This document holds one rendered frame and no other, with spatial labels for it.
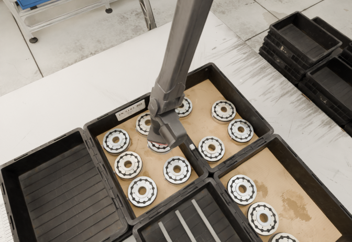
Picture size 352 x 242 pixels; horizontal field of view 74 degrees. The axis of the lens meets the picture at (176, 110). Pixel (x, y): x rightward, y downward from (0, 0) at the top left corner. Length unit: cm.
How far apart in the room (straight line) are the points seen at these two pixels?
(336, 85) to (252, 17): 128
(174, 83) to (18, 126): 95
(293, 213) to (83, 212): 73
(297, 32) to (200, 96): 119
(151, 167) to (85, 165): 25
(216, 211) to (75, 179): 53
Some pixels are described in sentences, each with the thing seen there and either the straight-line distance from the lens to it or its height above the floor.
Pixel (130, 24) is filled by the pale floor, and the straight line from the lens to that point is 268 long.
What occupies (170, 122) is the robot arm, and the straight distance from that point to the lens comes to 62.
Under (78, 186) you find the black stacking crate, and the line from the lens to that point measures 96.
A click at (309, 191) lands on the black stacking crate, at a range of 100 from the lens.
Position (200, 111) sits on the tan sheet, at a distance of 102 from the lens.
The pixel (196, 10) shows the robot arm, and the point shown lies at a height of 144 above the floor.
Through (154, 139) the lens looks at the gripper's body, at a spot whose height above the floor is 103.
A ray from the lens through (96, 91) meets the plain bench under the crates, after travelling 128.
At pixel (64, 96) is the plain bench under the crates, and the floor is 70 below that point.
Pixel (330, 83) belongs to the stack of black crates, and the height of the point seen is 38.
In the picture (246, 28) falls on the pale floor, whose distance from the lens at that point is 273.
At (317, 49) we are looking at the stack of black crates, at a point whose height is 49.
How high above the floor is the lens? 171
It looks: 60 degrees down
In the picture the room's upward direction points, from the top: 2 degrees clockwise
